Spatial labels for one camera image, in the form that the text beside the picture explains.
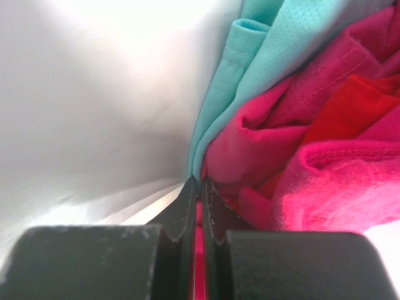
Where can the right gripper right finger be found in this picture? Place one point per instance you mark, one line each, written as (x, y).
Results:
(245, 263)

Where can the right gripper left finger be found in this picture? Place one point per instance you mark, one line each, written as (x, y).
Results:
(153, 261)

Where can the red t shirt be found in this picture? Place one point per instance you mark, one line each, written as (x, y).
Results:
(319, 151)

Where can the teal t shirt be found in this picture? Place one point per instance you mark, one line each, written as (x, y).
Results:
(269, 41)

